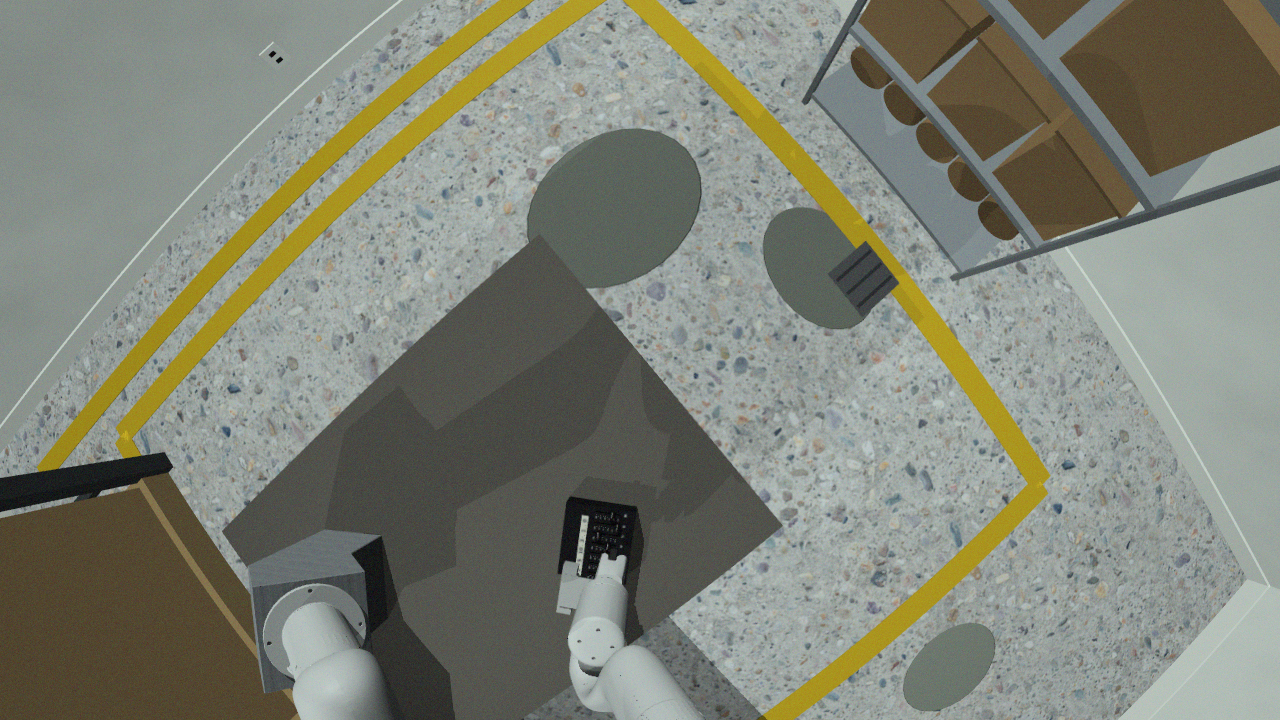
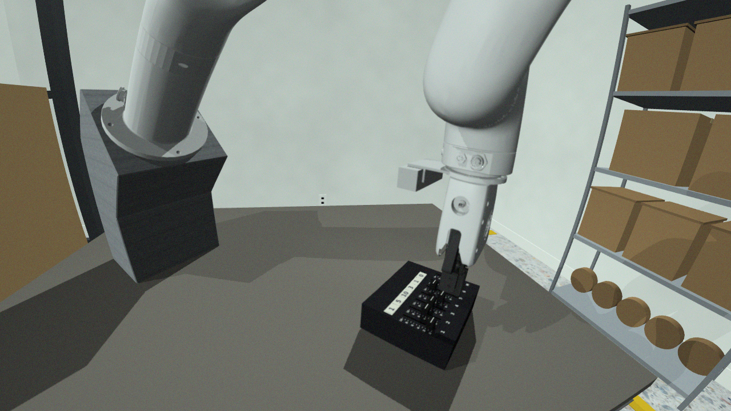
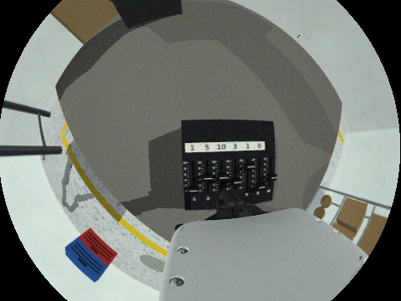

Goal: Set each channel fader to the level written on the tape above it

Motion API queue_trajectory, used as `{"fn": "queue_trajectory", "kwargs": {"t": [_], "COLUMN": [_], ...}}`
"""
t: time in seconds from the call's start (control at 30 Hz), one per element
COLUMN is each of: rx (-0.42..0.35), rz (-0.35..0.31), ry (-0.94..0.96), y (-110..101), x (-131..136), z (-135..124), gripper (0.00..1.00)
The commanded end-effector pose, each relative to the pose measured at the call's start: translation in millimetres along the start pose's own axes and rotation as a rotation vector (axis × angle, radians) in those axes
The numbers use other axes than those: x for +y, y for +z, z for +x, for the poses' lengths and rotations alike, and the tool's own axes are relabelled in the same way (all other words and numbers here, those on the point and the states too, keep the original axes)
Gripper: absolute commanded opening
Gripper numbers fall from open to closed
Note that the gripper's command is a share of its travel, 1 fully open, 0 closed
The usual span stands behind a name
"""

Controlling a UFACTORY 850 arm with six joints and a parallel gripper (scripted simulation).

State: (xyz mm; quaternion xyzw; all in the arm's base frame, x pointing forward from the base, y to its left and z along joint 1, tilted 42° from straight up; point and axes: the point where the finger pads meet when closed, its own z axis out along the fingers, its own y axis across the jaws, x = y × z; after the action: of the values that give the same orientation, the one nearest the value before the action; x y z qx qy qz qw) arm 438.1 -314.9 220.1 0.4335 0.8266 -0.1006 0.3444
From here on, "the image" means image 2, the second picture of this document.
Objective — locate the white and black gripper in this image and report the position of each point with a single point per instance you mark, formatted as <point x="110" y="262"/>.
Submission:
<point x="464" y="225"/>

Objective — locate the black lighting desk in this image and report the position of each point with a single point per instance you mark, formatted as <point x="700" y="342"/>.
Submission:
<point x="410" y="312"/>

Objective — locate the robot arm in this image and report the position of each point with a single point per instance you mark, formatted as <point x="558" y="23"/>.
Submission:
<point x="475" y="79"/>

